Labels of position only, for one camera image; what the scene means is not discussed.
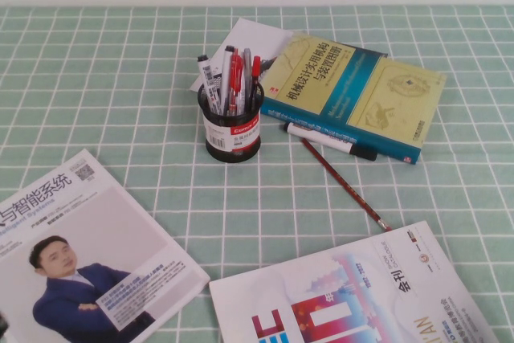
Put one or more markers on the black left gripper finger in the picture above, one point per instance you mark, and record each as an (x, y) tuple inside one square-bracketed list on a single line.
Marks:
[(3, 323)]

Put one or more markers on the red gel pen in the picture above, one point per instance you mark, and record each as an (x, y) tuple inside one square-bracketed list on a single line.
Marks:
[(236, 74)]

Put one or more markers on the black mesh pen holder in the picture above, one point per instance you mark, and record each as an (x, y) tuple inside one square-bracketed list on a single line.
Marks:
[(233, 150)]

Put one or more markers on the grey pen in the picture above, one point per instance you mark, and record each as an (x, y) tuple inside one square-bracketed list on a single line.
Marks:
[(247, 66)]

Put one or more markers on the slim red pen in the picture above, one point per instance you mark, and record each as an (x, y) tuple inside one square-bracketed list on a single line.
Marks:
[(256, 68)]

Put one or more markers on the magazine with man on cover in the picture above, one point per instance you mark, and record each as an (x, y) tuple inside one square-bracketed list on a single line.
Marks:
[(100, 218)]

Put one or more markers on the green checked tablecloth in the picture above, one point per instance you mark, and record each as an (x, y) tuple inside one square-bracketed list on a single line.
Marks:
[(120, 98)]

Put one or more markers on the white marker with barcode label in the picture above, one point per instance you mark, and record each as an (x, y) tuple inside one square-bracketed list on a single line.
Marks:
[(209, 78)]

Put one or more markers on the white marker with black cap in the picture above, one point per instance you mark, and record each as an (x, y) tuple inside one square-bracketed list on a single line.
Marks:
[(225, 78)]

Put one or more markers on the white show catalogue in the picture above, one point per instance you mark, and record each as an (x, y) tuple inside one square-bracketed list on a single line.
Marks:
[(341, 278)]

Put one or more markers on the red pencil with eraser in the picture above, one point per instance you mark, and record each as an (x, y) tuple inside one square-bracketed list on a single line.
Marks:
[(345, 186)]

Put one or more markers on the white whiteboard marker black cap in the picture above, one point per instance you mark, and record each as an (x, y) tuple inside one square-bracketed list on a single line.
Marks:
[(321, 136)]

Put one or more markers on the white paper booklet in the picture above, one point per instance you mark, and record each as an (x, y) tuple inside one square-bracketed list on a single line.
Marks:
[(249, 35)]

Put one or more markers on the yellow and teal hardcover book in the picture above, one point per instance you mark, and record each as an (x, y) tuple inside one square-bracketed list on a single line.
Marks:
[(361, 90)]

